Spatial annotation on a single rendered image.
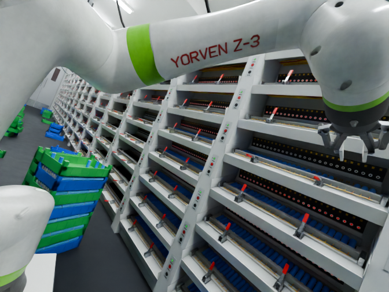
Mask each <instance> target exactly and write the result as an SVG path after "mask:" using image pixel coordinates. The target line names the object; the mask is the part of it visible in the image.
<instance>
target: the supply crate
mask: <svg viewBox="0 0 389 292"><path fill-rule="evenodd" d="M50 150H51V149H50V148H45V150H44V152H43V154H42V156H41V159H40V162H41V163H43V164H44V165H45V166H46V167H48V168H49V169H50V170H52V171H53V172H55V173H56V174H57V175H58V176H66V177H108V176H109V174H110V172H111V170H112V167H113V166H112V165H108V167H106V166H105V167H104V169H101V166H102V165H103V164H102V163H99V165H98V168H94V167H95V165H96V162H97V160H95V159H94V158H95V157H96V156H95V155H91V157H90V158H87V157H82V156H73V155H64V154H56V155H55V157H54V159H53V158H52V157H51V155H52V153H50ZM61 156H62V157H64V159H63V162H62V164H61V163H59V162H58V160H59V158H60V157H61ZM88 160H91V164H90V166H89V167H86V165H87V162H88Z"/></svg>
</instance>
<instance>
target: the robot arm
mask: <svg viewBox="0 0 389 292"><path fill-rule="evenodd" d="M291 49H300V50H301V51H302V53H303V54H304V56H305V58H306V60H307V62H308V64H309V67H310V69H311V71H312V74H313V76H314V77H315V79H316V80H317V82H318V83H319V85H320V88H321V92H322V99H323V103H324V110H325V115H326V117H327V118H328V120H329V121H330V123H329V124H328V125H324V124H323V123H319V124H318V134H319V135H320V136H321V137H322V140H323V142H324V146H325V149H331V148H333V149H334V153H335V154H339V155H340V161H343V155H344V151H343V142H344V140H346V138H347V136H360V138H361V140H363V142H364V145H363V151H362V161H363V162H366V160H367V155H372V154H374V153H375V149H379V150H385V149H386V148H387V145H388V143H389V121H387V122H386V121H381V118H382V117H383V116H384V114H385V113H386V112H387V110H388V106H389V2H387V1H385V0H257V1H253V2H250V3H246V4H243V5H240V6H236V7H233V8H229V9H225V10H220V11H217V12H212V13H207V14H201V15H197V16H190V17H184V18H179V19H171V20H163V21H157V22H152V23H146V24H140V25H135V26H131V27H126V28H121V29H118V30H112V29H110V28H109V27H108V26H107V25H106V23H105V22H104V21H103V20H102V18H101V17H100V16H99V15H98V14H97V13H96V11H95V10H94V9H93V8H92V7H91V6H90V4H89V3H88V2H87V1H86V0H0V141H1V139H2V137H3V136H4V134H5V133H6V131H7V130H8V128H9V126H10V125H11V124H12V122H13V121H14V119H15V117H16V116H17V115H18V113H19V112H20V111H21V109H22V108H23V107H24V105H25V103H26V102H27V101H28V99H29V98H30V97H31V96H32V94H33V93H34V91H35V90H36V89H37V88H38V86H39V85H40V84H41V83H42V81H43V80H44V79H45V78H46V76H47V75H48V74H49V72H50V71H51V70H52V69H54V68H56V67H65V68H67V69H69V70H71V71H72V72H74V73H75V74H76V75H78V76H79V77H81V78H82V79H83V80H85V81H86V82H87V83H89V84H90V85H92V87H94V88H96V89H97V90H99V91H101V92H104V93H109V94H119V93H124V92H128V91H131V90H136V89H140V88H143V87H147V86H150V85H154V84H157V83H160V82H164V81H167V80H170V79H174V78H177V77H179V76H183V75H185V74H188V73H191V72H194V71H197V70H200V69H203V68H206V67H210V66H212V65H216V64H220V63H224V62H227V61H231V60H236V59H240V58H244V57H249V56H254V55H258V54H264V53H270V52H278V51H282V50H291ZM379 128H381V132H380V136H379V139H378V141H374V139H373V137H372V135H371V132H372V131H374V130H376V129H379ZM329 130H332V131H334V132H336V133H337V136H336V138H335V139H334V142H333V141H331V137H330V134H329ZM54 203H55V202H54V198H53V197H52V195H51V194H50V193H48V192H47V191H45V190H43V189H40V188H37V187H31V186H27V185H6V186H1V187H0V292H23V291H24V289H25V286H26V284H27V277H26V275H25V269H26V267H27V265H28V264H29V263H30V261H31V260H32V258H33V256H34V254H35V251H36V248H37V247H38V244H39V242H40V240H41V237H42V235H43V232H44V230H45V228H46V226H47V223H48V221H49V218H50V216H51V213H52V211H53V208H54Z"/></svg>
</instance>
